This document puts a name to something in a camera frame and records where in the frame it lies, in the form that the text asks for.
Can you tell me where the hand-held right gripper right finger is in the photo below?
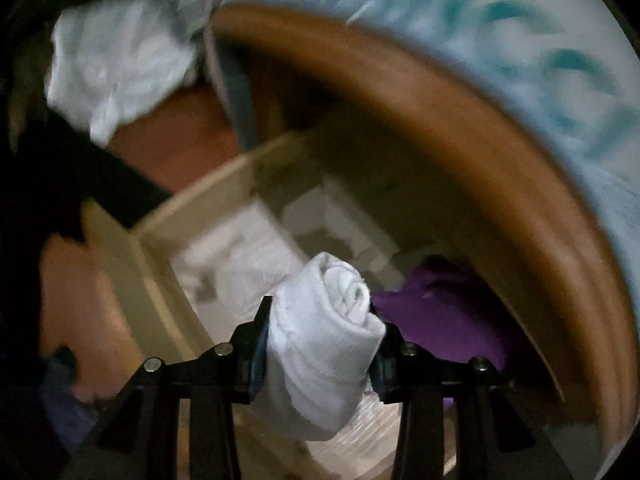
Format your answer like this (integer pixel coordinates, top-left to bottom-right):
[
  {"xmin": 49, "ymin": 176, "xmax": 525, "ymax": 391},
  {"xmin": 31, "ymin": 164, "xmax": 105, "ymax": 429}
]
[{"xmin": 367, "ymin": 305, "xmax": 576, "ymax": 480}]

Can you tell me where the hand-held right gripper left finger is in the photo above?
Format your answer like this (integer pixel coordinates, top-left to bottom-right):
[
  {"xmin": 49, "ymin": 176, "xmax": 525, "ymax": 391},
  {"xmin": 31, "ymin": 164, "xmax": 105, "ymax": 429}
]
[{"xmin": 60, "ymin": 296, "xmax": 273, "ymax": 480}]

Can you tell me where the white towel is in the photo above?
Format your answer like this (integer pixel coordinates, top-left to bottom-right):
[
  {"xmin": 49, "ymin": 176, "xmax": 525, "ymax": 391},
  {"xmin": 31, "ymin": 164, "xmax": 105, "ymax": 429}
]
[{"xmin": 250, "ymin": 252, "xmax": 387, "ymax": 442}]

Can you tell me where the white cardboard box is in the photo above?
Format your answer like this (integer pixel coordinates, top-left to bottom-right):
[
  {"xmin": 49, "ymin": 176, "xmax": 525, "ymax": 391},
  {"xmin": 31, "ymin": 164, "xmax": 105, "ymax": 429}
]
[{"xmin": 320, "ymin": 0, "xmax": 640, "ymax": 176}]

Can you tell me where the purple garment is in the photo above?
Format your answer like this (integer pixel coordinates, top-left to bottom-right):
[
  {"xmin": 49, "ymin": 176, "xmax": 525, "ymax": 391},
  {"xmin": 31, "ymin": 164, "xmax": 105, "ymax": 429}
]
[{"xmin": 370, "ymin": 255, "xmax": 511, "ymax": 406}]

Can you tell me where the white folded garment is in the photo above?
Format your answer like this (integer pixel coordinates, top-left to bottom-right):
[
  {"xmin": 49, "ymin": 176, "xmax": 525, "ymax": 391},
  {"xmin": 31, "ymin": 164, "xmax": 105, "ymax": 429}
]
[{"xmin": 172, "ymin": 205, "xmax": 311, "ymax": 321}]

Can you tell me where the blue plaid cloth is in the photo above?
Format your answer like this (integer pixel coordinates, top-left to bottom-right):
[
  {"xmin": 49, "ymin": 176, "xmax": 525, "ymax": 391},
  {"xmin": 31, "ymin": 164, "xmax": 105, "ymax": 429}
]
[{"xmin": 202, "ymin": 0, "xmax": 640, "ymax": 466}]

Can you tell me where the wooden nightstand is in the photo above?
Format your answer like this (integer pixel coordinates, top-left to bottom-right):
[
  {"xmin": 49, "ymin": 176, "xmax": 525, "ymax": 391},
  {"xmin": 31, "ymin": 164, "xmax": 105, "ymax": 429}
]
[{"xmin": 207, "ymin": 2, "xmax": 638, "ymax": 441}]

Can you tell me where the person's left leg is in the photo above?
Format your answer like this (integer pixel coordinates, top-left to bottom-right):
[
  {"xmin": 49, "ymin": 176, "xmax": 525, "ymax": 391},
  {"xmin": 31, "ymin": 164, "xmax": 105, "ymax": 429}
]
[{"xmin": 0, "ymin": 105, "xmax": 173, "ymax": 480}]

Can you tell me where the white floral quilt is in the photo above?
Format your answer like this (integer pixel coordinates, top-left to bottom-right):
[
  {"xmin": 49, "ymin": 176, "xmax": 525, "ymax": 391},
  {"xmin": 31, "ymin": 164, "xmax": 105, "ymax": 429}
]
[{"xmin": 47, "ymin": 0, "xmax": 201, "ymax": 146}]

